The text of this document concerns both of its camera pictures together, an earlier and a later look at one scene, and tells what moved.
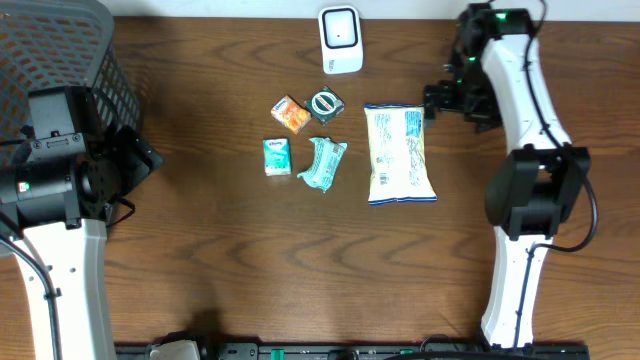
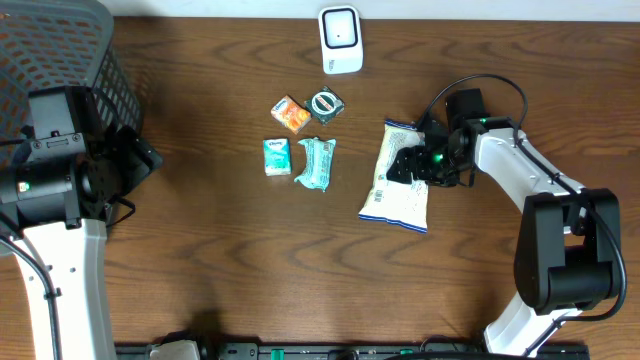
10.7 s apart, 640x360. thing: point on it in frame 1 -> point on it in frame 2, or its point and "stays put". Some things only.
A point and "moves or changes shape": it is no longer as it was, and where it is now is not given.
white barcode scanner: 340,29 stays put
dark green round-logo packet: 325,105 stays put
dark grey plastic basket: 60,43 stays put
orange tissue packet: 291,114 stays put
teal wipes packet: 324,165 moves or changes shape
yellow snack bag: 398,162 moves or changes shape
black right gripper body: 471,89 -> 434,163
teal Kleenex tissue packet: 277,156 stays put
